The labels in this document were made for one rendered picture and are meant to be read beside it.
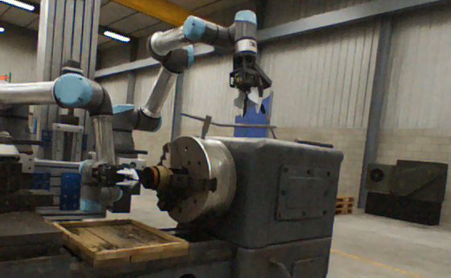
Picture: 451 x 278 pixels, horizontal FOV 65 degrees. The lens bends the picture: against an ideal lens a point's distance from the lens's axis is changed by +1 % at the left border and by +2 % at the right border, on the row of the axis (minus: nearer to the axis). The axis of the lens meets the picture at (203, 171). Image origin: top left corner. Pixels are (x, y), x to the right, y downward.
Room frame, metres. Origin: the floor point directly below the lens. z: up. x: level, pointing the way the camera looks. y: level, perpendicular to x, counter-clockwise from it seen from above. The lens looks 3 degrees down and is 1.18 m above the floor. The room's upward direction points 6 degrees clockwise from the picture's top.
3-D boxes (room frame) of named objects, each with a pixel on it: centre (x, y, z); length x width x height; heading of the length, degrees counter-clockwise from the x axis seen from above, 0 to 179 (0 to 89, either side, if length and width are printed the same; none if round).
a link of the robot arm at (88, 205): (1.32, 0.41, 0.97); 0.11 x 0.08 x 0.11; 165
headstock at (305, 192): (1.55, -0.26, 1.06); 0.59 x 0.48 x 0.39; 130
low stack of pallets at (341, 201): (8.82, -3.22, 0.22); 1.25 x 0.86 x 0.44; 135
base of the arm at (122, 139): (1.84, 0.45, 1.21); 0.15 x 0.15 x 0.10
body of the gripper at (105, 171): (1.18, 0.31, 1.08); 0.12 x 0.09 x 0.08; 40
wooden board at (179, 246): (1.09, 0.25, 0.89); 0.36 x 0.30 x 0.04; 40
